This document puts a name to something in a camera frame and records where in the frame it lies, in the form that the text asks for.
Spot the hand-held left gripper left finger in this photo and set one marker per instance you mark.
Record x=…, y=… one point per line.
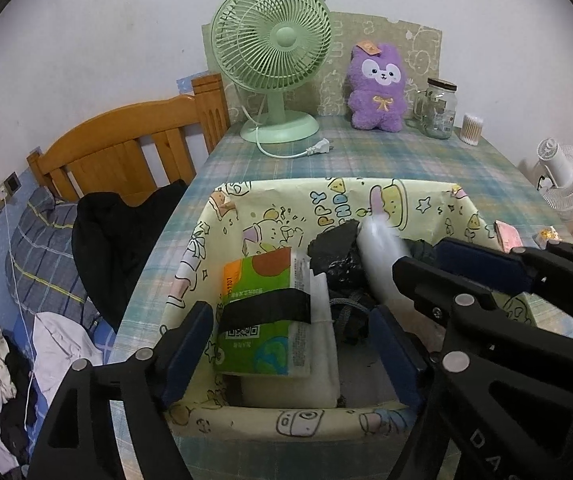
x=186, y=355

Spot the pink packet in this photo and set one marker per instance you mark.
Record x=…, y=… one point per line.
x=509, y=235

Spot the dark wall switch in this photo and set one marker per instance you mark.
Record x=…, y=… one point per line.
x=12, y=183

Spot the glass jar mug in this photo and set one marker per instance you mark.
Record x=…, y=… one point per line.
x=439, y=110

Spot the cotton swab container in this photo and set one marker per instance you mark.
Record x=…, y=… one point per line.
x=471, y=132

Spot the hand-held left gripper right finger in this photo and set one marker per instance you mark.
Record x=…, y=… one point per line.
x=396, y=355

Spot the blue plaid pillow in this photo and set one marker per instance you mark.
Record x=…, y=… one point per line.
x=41, y=260

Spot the white power plug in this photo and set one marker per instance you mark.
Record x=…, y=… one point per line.
x=316, y=149

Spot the grey cloth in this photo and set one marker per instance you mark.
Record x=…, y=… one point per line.
x=351, y=320

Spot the green tissue pack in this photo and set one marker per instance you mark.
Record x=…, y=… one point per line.
x=261, y=350

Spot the white shirt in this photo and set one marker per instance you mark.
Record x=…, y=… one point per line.
x=61, y=350

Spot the white standing fan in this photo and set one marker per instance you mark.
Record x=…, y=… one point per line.
x=571, y=180

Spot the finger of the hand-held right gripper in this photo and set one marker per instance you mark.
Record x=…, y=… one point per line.
x=431, y=290
x=481, y=265

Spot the wooden bed headboard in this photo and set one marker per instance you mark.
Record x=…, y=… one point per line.
x=116, y=155

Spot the white wall socket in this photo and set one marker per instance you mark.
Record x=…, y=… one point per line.
x=1, y=194

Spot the yellow cartoon tissue pack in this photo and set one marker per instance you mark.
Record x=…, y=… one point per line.
x=546, y=236

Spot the black plastic bag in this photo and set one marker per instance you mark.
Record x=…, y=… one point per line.
x=331, y=255

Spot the black garment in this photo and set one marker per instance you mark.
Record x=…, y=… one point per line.
x=116, y=240

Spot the cartoon print storage box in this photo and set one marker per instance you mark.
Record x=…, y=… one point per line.
x=266, y=210

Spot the purple plush toy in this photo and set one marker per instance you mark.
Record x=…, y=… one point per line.
x=376, y=105

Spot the green desk fan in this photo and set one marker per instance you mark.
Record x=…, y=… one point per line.
x=271, y=35

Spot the white plastic bottle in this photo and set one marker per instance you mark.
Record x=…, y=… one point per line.
x=379, y=260

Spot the black cloth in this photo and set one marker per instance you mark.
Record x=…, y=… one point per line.
x=16, y=385

